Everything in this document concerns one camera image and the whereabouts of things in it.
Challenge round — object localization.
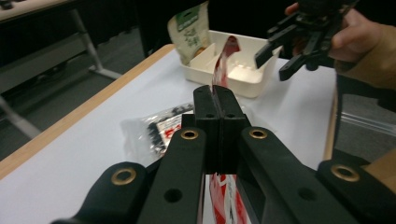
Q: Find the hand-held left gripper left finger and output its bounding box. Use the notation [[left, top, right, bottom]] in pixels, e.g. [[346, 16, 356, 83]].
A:
[[181, 85, 222, 175]]

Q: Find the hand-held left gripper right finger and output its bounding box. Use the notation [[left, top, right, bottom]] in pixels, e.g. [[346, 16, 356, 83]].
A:
[[214, 85, 252, 175]]

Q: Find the white divided plastic container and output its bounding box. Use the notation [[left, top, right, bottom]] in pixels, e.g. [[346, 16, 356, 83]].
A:
[[179, 30, 283, 99]]

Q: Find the red snack packet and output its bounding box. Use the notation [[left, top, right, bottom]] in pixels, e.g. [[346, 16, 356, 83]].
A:
[[208, 35, 251, 224]]

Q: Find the clear packet of dark snacks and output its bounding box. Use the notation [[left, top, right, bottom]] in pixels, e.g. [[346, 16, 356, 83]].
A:
[[120, 102, 195, 167]]

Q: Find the beige snack packet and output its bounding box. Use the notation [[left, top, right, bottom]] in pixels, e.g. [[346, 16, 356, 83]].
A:
[[166, 1, 211, 66]]

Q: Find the aluminium floor rail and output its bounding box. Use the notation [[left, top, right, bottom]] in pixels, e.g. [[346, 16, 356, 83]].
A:
[[340, 111, 396, 138]]

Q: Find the white metal table frame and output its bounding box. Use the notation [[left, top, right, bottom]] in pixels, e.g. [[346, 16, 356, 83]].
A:
[[0, 0, 123, 141]]

